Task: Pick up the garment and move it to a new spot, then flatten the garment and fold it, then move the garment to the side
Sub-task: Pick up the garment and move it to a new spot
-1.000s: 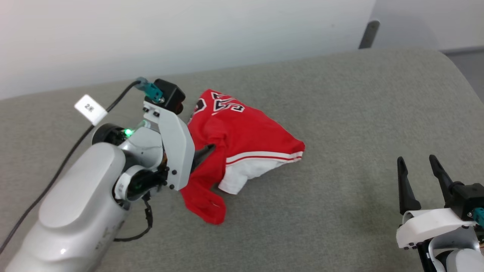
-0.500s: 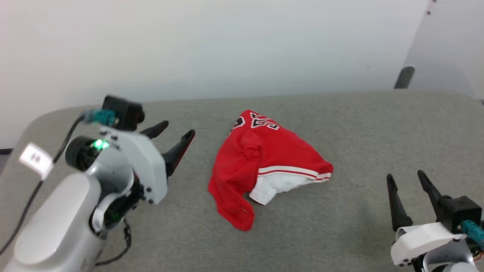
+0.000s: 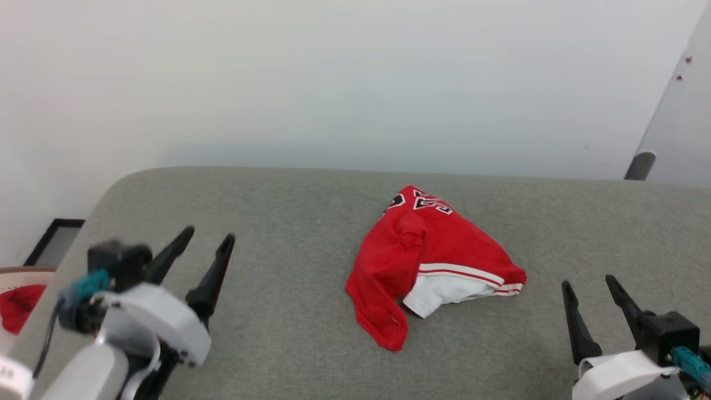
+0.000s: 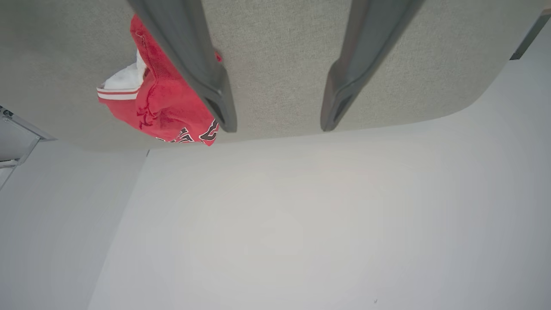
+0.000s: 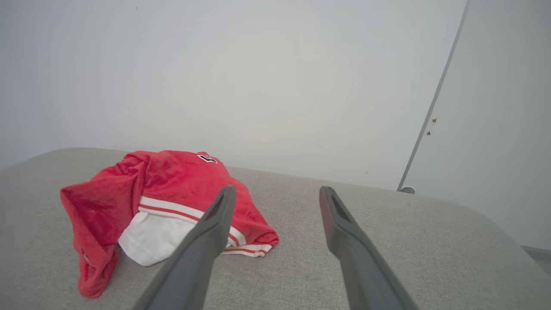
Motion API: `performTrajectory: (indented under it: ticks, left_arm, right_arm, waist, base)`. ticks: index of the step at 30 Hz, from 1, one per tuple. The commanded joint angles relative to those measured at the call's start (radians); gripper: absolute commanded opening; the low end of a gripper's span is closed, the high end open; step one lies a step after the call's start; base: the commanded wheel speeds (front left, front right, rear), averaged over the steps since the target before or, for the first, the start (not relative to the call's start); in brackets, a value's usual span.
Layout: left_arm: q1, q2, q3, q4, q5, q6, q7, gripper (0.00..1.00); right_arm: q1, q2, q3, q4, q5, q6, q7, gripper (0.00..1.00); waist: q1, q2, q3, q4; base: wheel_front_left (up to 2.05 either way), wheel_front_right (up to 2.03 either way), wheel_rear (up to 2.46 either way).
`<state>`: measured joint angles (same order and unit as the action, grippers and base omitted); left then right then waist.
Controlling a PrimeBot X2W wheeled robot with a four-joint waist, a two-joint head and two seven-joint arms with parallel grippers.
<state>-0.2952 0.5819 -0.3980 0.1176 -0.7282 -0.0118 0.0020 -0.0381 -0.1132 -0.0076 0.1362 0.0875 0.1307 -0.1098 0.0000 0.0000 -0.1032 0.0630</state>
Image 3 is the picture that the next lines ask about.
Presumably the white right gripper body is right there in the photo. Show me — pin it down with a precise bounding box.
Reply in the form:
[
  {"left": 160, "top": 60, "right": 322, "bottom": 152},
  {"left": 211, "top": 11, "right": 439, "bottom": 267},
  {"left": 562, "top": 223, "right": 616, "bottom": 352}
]
[{"left": 572, "top": 350, "right": 690, "bottom": 400}]

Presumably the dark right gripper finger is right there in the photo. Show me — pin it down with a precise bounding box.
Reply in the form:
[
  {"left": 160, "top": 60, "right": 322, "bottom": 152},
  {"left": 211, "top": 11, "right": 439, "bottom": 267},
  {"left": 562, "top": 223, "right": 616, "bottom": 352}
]
[
  {"left": 605, "top": 274, "right": 646, "bottom": 350},
  {"left": 561, "top": 281, "right": 604, "bottom": 366}
]

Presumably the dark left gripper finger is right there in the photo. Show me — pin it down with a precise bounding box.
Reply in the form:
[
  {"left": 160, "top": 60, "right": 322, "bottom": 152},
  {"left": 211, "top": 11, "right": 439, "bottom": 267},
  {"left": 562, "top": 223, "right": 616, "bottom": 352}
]
[
  {"left": 146, "top": 225, "right": 196, "bottom": 284},
  {"left": 186, "top": 233, "right": 237, "bottom": 329}
]

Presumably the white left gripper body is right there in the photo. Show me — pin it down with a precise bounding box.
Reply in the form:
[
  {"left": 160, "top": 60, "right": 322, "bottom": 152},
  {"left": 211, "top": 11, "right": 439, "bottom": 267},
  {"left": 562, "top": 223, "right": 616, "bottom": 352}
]
[{"left": 99, "top": 282, "right": 212, "bottom": 400}]

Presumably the red and white basketball jersey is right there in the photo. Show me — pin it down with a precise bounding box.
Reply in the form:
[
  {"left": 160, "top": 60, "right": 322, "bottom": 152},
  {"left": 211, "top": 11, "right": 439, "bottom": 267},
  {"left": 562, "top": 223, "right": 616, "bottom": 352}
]
[{"left": 346, "top": 185, "right": 527, "bottom": 352}]

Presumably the red garment in basket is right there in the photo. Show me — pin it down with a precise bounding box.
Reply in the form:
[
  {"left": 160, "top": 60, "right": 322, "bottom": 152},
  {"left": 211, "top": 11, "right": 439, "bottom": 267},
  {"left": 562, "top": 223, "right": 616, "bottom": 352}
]
[{"left": 0, "top": 284, "right": 48, "bottom": 336}]

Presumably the grey fabric sofa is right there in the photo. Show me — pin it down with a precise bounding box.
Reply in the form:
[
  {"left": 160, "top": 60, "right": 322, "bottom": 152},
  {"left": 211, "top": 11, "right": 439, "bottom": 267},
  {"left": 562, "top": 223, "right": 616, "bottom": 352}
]
[{"left": 0, "top": 166, "right": 711, "bottom": 400}]

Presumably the black framed panel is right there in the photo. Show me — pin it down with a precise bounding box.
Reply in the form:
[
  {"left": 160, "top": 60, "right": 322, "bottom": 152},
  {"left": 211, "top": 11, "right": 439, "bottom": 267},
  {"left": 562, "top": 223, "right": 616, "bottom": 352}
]
[{"left": 23, "top": 218, "right": 86, "bottom": 268}]

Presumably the beige laundry basket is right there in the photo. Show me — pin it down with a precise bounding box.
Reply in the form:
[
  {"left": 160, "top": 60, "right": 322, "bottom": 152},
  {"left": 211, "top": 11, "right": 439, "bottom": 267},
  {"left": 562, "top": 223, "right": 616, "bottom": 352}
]
[{"left": 0, "top": 266, "right": 57, "bottom": 356}]

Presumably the white label tag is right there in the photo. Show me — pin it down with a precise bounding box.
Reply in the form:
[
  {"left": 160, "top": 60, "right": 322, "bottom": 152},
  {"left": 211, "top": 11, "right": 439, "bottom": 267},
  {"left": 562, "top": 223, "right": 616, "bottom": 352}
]
[{"left": 0, "top": 356, "right": 34, "bottom": 398}]

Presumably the light grey board with screws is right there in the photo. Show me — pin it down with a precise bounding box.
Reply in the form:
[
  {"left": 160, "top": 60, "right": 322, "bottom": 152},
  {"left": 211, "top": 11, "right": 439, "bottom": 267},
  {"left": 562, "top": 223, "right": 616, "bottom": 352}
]
[{"left": 625, "top": 0, "right": 711, "bottom": 187}]

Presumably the teal right camera connector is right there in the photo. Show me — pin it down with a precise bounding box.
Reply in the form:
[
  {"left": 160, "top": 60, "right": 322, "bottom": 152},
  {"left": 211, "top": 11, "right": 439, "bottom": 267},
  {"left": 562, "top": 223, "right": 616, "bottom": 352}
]
[{"left": 669, "top": 346, "right": 711, "bottom": 392}]

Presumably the teal camera connector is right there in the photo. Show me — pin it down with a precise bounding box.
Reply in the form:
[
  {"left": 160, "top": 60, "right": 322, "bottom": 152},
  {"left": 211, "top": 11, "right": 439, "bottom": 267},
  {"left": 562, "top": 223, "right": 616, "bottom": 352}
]
[
  {"left": 60, "top": 271, "right": 111, "bottom": 308},
  {"left": 669, "top": 346, "right": 711, "bottom": 392}
]

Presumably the teal left camera connector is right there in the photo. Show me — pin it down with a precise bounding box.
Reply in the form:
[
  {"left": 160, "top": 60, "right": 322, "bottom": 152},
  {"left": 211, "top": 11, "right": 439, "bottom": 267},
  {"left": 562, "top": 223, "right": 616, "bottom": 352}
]
[{"left": 60, "top": 271, "right": 111, "bottom": 308}]

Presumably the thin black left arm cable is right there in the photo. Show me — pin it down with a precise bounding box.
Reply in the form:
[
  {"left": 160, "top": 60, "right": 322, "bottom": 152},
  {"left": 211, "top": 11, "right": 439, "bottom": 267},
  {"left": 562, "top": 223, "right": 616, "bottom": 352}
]
[{"left": 33, "top": 297, "right": 63, "bottom": 379}]

